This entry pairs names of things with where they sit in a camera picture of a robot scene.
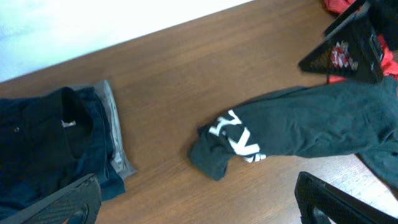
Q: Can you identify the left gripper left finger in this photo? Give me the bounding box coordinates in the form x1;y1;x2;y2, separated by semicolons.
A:
1;174;101;224

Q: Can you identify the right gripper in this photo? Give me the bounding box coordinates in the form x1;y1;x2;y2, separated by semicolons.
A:
298;0;397;83

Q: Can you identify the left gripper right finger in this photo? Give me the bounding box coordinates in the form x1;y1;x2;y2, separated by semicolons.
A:
294;172;397;224

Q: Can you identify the dark green Nike t-shirt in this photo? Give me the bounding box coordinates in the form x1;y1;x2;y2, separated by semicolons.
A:
188;77;397;188

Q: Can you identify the red t-shirt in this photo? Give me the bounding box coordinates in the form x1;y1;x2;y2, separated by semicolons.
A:
323;0;397;80

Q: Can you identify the folded navy garment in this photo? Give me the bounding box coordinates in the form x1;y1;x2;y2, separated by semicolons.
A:
1;87;125;219

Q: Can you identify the folded grey garment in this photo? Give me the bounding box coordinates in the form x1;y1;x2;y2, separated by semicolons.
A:
70;80;136;179

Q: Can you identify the folded black garment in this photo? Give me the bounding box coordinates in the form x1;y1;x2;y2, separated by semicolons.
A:
1;87;93;196

